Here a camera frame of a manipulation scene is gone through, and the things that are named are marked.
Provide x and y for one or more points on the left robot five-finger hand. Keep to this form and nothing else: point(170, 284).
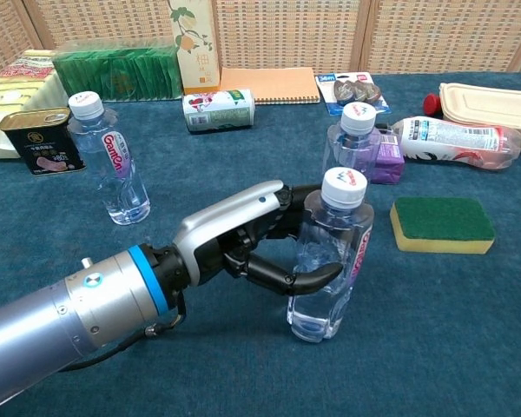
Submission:
point(226, 217)

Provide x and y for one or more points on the clear water bottle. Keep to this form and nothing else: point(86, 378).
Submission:
point(336, 187)
point(351, 143)
point(113, 174)

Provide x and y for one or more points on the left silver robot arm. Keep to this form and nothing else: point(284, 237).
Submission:
point(48, 321)

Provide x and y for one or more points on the green white drink can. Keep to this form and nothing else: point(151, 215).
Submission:
point(217, 110)

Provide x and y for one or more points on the orange spiral notebook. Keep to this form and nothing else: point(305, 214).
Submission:
point(269, 84)

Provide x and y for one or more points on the blue correction tape pack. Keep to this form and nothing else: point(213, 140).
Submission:
point(330, 93)

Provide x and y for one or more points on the tall pomelo print carton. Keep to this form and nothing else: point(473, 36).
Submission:
point(197, 52)

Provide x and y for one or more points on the small purple carton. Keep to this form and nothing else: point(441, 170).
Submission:
point(391, 167)

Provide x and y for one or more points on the clear box green packets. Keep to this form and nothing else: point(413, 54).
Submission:
point(117, 76)

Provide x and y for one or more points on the black luncheon meat tin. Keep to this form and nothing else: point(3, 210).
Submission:
point(43, 147)

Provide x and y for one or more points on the woven wooden folding screen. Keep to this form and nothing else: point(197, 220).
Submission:
point(286, 30)

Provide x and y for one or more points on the green yellow scouring sponge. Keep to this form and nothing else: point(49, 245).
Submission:
point(443, 219)

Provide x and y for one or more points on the blue table cloth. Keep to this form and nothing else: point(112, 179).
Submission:
point(417, 347)

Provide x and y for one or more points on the red small object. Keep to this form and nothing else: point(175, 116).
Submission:
point(432, 104)

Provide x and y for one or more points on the plastic bottle white red label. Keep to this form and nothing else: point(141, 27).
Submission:
point(451, 139)

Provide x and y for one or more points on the packaged yellow sponge multipack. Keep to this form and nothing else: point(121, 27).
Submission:
point(8, 95)

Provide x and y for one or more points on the beige lidded food container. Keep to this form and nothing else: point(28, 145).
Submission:
point(490, 108)

